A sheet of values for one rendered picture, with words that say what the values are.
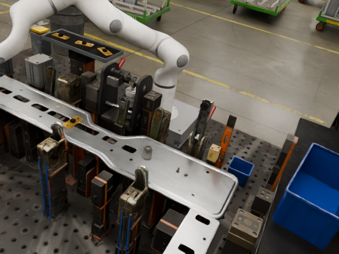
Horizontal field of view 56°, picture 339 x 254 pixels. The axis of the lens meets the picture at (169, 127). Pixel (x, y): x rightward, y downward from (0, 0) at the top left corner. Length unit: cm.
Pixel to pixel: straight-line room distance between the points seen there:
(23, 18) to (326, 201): 119
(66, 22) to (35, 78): 260
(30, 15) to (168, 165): 71
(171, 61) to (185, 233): 84
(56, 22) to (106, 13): 288
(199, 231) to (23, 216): 71
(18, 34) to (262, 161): 130
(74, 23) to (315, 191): 347
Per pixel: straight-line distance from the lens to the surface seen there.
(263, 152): 187
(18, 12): 127
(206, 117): 114
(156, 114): 123
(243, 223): 96
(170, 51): 153
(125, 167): 111
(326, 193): 123
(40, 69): 153
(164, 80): 162
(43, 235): 132
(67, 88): 143
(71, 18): 410
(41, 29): 174
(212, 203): 105
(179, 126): 170
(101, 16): 129
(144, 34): 145
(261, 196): 103
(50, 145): 113
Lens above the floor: 176
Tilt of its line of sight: 35 degrees down
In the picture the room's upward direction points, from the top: 10 degrees clockwise
